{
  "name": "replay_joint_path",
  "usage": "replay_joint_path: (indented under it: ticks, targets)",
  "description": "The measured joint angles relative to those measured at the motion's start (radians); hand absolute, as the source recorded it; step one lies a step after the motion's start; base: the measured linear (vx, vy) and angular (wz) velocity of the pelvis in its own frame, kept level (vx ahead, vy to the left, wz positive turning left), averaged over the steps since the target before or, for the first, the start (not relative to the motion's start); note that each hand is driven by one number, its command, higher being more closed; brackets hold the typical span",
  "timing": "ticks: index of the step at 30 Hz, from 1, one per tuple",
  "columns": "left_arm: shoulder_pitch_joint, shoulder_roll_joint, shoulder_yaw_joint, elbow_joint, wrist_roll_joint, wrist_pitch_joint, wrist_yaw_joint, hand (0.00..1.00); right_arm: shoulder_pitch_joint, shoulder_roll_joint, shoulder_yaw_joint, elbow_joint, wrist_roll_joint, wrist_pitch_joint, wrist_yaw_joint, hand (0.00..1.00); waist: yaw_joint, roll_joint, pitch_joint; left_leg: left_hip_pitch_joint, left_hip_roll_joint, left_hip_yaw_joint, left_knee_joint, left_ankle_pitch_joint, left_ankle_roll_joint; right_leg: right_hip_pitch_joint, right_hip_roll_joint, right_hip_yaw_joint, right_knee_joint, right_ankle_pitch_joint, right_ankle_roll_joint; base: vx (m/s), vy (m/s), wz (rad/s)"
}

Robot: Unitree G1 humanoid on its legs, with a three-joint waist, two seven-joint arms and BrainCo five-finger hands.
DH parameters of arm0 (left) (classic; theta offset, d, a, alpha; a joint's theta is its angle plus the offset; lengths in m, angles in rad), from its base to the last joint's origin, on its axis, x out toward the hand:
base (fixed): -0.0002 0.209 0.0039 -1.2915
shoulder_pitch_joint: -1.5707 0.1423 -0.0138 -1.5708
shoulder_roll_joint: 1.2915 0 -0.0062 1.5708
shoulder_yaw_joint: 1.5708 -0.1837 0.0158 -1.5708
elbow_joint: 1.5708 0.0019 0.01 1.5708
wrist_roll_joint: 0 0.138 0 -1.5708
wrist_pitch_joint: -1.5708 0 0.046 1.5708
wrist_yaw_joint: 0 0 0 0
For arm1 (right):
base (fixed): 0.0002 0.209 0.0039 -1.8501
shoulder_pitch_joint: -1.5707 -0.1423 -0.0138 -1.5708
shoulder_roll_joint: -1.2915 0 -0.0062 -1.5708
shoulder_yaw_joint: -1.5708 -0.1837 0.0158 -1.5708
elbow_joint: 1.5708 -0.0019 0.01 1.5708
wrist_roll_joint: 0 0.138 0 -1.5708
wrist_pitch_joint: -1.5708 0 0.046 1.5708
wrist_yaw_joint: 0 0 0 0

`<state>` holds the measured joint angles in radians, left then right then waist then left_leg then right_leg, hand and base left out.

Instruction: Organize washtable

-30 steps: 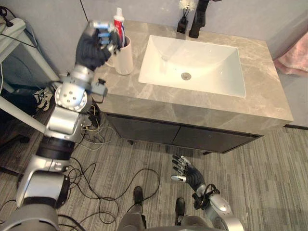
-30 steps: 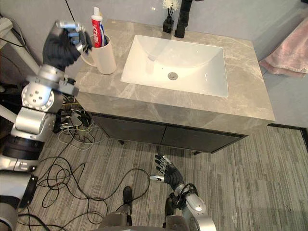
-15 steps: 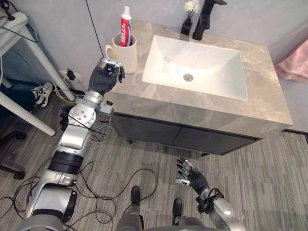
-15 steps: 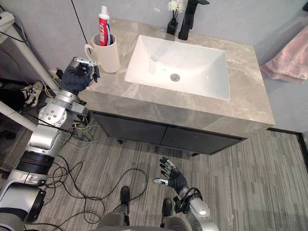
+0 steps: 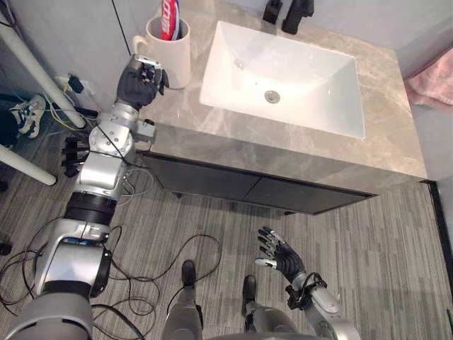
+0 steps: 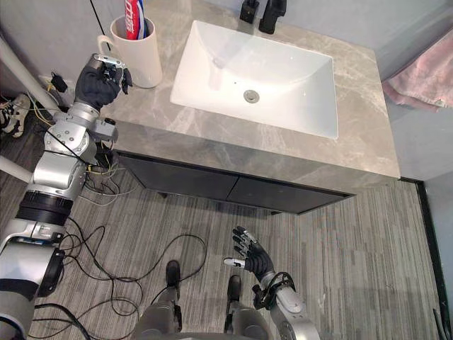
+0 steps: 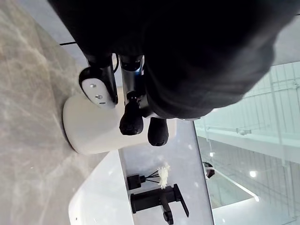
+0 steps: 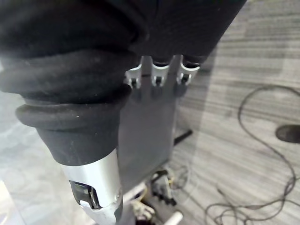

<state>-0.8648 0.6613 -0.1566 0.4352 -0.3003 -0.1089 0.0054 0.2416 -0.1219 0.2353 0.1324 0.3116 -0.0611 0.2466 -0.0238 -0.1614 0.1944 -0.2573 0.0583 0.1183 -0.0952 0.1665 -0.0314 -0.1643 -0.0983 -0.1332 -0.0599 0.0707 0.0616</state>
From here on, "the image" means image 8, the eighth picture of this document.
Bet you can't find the black wired device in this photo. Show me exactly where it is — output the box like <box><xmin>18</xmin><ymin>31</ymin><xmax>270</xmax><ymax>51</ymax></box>
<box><xmin>151</xmin><ymin>172</ymin><xmax>177</xmax><ymax>207</ymax></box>

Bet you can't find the white tube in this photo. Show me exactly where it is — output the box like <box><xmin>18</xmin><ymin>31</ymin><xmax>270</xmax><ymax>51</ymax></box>
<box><xmin>163</xmin><ymin>211</ymin><xmax>184</xmax><ymax>225</ymax></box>

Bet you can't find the dark oval floor object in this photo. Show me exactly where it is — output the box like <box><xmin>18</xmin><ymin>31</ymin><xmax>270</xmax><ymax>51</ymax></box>
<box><xmin>275</xmin><ymin>124</ymin><xmax>300</xmax><ymax>143</ymax></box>

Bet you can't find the long black floor cable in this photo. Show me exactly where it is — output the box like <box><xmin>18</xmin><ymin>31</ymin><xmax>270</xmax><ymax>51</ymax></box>
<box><xmin>205</xmin><ymin>84</ymin><xmax>300</xmax><ymax>225</ymax></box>

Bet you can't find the black rod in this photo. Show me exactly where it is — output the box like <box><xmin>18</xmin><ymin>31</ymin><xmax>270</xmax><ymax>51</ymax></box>
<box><xmin>172</xmin><ymin>130</ymin><xmax>193</xmax><ymax>144</ymax></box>

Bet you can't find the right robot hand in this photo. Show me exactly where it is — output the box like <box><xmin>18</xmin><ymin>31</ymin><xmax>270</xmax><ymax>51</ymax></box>
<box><xmin>0</xmin><ymin>0</ymin><xmax>248</xmax><ymax>225</ymax></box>

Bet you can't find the thin grey wire loop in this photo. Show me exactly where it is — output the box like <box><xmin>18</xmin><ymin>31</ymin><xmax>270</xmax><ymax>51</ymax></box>
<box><xmin>170</xmin><ymin>164</ymin><xmax>192</xmax><ymax>190</ymax></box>

